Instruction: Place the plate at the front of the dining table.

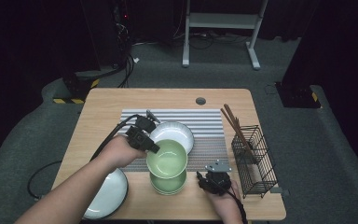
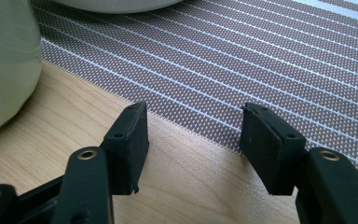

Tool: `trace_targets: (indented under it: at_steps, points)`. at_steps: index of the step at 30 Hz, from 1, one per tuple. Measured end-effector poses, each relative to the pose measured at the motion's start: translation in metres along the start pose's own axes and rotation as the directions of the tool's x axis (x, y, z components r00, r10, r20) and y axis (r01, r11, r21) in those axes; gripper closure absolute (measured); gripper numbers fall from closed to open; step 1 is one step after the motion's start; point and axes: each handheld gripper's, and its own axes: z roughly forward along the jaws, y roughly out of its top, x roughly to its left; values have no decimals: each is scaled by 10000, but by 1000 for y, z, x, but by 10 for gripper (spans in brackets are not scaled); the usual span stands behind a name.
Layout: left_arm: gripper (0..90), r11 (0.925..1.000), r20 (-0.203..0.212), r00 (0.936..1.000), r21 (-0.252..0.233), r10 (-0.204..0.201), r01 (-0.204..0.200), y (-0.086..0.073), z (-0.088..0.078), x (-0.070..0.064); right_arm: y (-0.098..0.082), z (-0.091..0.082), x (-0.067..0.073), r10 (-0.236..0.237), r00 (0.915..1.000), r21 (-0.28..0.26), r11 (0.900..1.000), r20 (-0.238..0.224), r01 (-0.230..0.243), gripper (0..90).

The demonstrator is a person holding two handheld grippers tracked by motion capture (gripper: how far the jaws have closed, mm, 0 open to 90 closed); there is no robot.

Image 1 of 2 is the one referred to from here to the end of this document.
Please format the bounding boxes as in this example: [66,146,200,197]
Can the white metal desk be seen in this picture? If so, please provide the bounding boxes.
[182,0,270,71]

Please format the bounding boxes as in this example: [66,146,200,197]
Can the yellow black hazard tape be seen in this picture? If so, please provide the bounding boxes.
[52,97,85,105]

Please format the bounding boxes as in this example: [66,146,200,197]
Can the black floor cables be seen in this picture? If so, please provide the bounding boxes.
[173,31,250,50]

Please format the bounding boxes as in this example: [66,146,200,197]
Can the person's right hand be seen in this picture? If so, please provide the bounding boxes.
[206,181,244,224]

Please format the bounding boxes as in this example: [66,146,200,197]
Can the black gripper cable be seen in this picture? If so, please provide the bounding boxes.
[27,113,142,201]
[215,181,249,224]

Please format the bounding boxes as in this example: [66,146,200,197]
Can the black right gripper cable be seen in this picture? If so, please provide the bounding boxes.
[215,181,249,224]

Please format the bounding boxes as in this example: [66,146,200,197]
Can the grey striped placemat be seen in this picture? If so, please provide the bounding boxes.
[111,108,231,173]

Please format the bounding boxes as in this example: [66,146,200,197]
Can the black hanging cable bundle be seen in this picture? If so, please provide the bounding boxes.
[115,22,138,89]

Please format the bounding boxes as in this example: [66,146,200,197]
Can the person's left hand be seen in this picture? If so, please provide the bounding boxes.
[97,133,147,171]

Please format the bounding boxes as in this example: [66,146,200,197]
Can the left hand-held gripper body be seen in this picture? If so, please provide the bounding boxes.
[125,109,161,149]

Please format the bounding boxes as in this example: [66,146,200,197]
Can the white ribbed plate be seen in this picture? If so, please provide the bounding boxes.
[148,120,196,155]
[83,167,130,220]

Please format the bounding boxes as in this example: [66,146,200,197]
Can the black equipment cabinet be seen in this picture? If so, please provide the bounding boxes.
[79,0,132,68]

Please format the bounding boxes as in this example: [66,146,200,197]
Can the black wire cutlery basket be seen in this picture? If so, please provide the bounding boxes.
[230,124,279,200]

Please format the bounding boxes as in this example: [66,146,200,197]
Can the black yellow striped stand base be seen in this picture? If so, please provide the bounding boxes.
[62,70,101,101]

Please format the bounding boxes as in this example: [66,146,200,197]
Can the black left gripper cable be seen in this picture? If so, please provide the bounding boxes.
[27,113,142,201]

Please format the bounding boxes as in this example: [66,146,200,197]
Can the green bowl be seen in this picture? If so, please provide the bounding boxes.
[153,188,185,197]
[145,138,189,180]
[149,169,187,193]

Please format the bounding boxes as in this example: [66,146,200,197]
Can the black stand base yellow mark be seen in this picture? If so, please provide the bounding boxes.
[274,81,322,109]

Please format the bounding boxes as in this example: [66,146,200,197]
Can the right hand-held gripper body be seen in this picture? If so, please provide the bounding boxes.
[204,160,233,197]

